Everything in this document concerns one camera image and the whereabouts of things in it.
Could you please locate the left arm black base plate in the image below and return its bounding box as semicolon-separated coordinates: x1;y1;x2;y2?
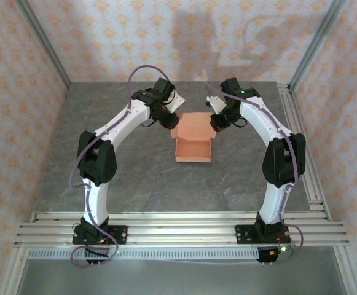
73;225;128;246

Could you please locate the aluminium frame post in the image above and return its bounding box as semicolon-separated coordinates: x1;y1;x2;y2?
18;0;72;92
288;0;348;92

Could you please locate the aluminium mounting rail beam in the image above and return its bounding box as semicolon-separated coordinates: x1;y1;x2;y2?
14;210;350;248

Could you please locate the slotted grey cable duct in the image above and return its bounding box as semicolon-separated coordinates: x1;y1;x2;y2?
27;248;261;259

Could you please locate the aluminium side rail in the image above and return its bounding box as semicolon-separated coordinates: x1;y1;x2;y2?
278;84;332;221

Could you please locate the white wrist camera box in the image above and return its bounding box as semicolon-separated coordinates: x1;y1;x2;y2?
205;95;227;113
165;92;186;113

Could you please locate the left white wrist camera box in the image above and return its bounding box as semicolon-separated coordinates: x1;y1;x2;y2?
165;92;186;113

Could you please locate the aluminium frame leg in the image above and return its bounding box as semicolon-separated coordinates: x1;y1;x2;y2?
334;245;357;295
0;245;28;295

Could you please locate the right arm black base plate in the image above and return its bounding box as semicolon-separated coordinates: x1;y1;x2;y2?
234;224;289;246

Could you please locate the orange paper box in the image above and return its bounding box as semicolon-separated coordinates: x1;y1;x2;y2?
170;112;216;163

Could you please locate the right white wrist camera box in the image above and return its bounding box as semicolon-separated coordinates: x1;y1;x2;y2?
205;95;227;113

